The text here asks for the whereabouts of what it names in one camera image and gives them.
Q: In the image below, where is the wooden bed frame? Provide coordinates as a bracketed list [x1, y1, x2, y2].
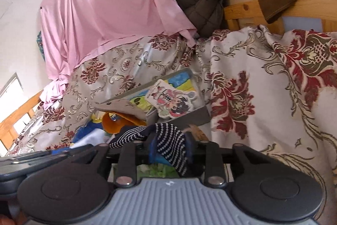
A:
[224, 0, 337, 36]

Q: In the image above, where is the pink cloth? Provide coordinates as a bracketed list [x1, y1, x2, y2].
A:
[39, 0, 198, 109]

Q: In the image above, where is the floral bedspread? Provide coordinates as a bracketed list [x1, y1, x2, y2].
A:
[5, 25, 337, 225]

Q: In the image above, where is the cartoon print soft pillow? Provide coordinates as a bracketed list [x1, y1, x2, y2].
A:
[144, 79, 198, 119]

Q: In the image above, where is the grey beige cloth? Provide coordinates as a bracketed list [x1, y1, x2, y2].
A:
[99, 98, 148, 123]

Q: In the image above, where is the green print plastic bag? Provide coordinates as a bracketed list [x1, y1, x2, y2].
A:
[137, 163, 179, 178]

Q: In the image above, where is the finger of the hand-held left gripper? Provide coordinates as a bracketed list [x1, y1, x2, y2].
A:
[51, 144, 97, 161]

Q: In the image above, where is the navy white striped sock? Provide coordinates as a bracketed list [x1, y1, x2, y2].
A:
[109, 123, 190, 176]

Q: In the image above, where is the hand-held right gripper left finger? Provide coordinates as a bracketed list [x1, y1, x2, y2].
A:
[88, 135, 159, 187]

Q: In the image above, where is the wooden railing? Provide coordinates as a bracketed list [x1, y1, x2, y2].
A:
[0, 90, 44, 157]

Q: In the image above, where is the orange cloth roll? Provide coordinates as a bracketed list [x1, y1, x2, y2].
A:
[102, 112, 146, 134]

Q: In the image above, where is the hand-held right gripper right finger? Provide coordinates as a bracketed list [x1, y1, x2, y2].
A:
[184, 133, 256, 186]

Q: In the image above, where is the teal wall decoration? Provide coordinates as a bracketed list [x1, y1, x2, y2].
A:
[36, 30, 45, 59]

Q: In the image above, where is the grey cartoon-lined storage box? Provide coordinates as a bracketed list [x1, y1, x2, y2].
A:
[93, 68, 210, 127]

